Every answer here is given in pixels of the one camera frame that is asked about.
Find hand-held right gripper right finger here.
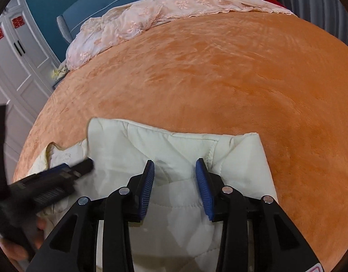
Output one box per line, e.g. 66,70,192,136
195,158,323,272

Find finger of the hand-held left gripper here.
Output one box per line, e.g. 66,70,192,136
32,159,94,204

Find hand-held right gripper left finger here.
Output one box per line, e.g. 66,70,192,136
29,160,156,272

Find white quilted duvet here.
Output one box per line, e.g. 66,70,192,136
45,117,279,272

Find person's left hand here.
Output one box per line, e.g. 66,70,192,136
0,217,47,265

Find yellow white crumpled cloth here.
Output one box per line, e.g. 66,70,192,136
51,65,68,79

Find white panelled wardrobe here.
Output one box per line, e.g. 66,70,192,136
0,0,61,173

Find orange plush blanket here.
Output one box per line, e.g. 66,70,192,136
12,10,348,272

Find blue padded headboard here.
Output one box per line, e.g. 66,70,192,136
57,0,256,44

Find pink lace bedspread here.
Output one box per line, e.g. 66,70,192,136
66,0,293,70

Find grey curtain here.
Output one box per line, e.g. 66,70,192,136
269,0,348,49

